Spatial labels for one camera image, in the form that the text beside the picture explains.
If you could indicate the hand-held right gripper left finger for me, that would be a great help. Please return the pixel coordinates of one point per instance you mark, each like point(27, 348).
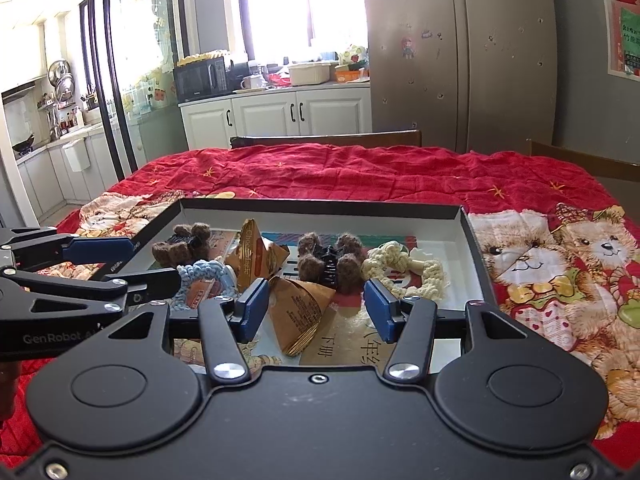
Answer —
point(252, 310)

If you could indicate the steel pot lids rack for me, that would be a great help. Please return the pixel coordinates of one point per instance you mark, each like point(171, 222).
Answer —
point(61, 80)

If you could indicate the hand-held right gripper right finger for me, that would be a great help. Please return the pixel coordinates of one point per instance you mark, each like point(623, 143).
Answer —
point(382, 310)

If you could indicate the green wall notice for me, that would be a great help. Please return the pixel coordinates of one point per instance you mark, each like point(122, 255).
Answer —
point(629, 35)

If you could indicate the red printed blanket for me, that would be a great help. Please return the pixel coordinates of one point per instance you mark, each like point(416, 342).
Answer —
point(350, 175)

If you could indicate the yellow flowers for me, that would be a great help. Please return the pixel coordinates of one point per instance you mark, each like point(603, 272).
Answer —
point(200, 56)

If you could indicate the white mug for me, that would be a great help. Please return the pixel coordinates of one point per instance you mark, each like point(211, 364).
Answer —
point(251, 82)

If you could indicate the black shallow cardboard box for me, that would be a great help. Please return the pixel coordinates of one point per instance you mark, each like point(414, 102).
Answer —
point(325, 220)

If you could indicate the brown fuzzy hair claw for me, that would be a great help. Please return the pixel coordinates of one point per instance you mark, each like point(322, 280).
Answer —
point(197, 232)
point(310, 245)

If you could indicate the white counter cabinets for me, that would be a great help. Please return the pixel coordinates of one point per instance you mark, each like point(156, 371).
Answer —
point(260, 115)

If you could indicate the fridge magnet figure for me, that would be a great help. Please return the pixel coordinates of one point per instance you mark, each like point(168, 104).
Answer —
point(409, 47)

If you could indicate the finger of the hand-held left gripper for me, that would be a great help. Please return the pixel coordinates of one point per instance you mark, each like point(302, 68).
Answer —
point(150, 284)
point(100, 249)

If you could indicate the white plastic tub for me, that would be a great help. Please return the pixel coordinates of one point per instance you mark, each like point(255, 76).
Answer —
point(310, 74)

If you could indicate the cream crochet scrunchie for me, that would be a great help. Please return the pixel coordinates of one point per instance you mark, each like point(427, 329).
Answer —
point(380, 260)

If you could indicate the silver double-door refrigerator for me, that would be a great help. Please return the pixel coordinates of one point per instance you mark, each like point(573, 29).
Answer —
point(450, 60)

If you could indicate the black framed glass door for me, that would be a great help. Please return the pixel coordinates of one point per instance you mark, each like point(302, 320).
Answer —
point(106, 60)

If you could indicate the orange box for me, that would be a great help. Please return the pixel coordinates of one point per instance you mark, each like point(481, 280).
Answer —
point(351, 76)

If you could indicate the brown pyramid packet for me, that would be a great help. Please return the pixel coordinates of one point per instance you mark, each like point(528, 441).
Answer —
point(250, 255)
point(300, 315)

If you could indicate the black microwave oven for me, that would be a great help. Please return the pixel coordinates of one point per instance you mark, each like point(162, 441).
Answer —
point(200, 80)

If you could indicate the white hanging bin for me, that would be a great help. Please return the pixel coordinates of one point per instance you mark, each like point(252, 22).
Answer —
point(76, 155)

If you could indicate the blue crochet scrunchie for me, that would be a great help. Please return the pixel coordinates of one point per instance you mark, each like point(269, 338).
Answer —
point(200, 270)

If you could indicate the black wok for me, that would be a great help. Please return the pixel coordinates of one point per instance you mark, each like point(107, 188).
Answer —
point(24, 144)

